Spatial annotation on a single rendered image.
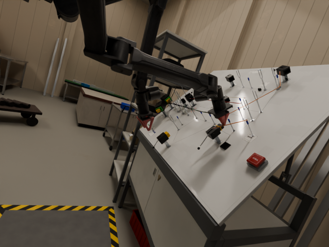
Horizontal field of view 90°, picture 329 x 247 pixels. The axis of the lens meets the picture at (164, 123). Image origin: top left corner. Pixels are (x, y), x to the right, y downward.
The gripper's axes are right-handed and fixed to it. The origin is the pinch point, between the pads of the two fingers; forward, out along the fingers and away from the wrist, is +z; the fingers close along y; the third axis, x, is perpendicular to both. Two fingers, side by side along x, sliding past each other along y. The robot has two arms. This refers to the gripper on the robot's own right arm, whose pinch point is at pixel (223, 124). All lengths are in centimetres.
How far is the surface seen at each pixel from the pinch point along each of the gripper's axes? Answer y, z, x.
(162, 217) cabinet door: 49, 40, -6
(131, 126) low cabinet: 39, 117, -362
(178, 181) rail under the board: 32.8, 16.4, 0.7
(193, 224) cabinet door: 36.9, 27.0, 16.3
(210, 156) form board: 12.4, 12.7, 0.7
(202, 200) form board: 29.1, 15.5, 17.4
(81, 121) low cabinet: 137, 43, -345
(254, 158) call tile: 3.4, 7.1, 20.7
